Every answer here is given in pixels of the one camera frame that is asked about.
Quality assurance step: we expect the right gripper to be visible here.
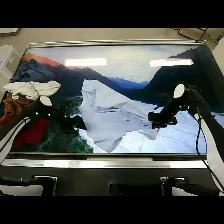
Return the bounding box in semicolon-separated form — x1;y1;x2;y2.
147;109;178;130

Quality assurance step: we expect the red garment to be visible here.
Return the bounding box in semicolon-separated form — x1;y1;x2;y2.
12;116;50;152

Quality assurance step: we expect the cream white garment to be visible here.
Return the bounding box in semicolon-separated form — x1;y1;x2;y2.
2;80;62;101

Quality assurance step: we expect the dark blue garment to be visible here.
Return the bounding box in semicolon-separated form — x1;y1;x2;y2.
12;59;57;83

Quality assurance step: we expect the brown garment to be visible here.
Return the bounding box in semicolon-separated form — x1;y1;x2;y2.
0;92;35;127

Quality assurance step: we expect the black cable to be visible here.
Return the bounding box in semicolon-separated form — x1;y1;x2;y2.
194;111;224;193

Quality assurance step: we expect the silver frame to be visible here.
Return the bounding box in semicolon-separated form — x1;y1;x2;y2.
0;156;224;197

